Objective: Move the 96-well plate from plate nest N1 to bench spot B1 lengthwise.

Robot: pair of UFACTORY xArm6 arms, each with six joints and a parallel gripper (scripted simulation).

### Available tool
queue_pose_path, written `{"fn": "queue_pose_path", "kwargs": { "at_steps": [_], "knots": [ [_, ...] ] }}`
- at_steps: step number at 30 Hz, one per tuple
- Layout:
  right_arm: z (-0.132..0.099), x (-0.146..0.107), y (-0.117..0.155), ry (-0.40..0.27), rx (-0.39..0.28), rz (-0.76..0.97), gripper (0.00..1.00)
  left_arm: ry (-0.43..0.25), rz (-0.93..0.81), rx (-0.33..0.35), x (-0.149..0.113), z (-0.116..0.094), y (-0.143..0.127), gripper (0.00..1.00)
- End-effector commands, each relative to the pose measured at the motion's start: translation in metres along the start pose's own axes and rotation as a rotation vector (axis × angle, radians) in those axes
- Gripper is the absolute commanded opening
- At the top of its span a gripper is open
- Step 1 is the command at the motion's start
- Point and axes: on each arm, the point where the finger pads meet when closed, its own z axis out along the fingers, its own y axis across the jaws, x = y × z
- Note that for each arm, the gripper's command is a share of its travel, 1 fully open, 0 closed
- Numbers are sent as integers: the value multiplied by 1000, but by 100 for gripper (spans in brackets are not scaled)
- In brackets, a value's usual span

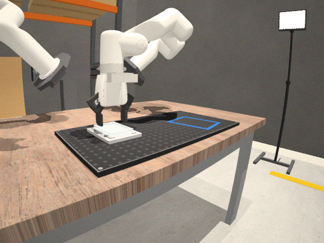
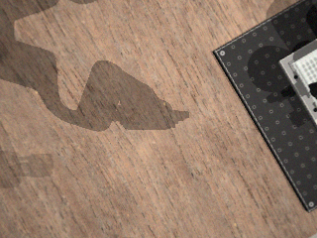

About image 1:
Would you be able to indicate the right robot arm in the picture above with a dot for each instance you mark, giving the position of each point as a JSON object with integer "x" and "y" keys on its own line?
{"x": 11, "y": 17}

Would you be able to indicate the black perforated breadboard plate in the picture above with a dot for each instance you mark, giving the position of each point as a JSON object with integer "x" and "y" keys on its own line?
{"x": 159, "y": 137}

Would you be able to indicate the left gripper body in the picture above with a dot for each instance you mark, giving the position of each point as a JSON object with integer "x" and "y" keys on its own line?
{"x": 110, "y": 94}

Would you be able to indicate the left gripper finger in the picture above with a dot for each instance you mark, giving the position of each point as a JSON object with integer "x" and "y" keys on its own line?
{"x": 125, "y": 108}
{"x": 97, "y": 109}

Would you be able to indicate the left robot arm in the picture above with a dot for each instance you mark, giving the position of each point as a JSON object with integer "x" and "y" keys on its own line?
{"x": 166, "y": 32}

